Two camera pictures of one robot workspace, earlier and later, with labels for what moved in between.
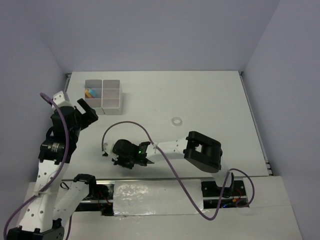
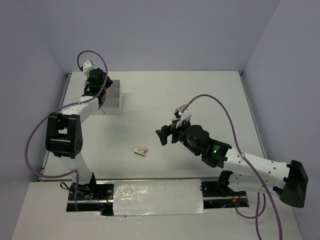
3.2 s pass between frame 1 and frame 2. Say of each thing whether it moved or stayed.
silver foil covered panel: stayed
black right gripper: moved
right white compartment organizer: stayed
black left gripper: moved
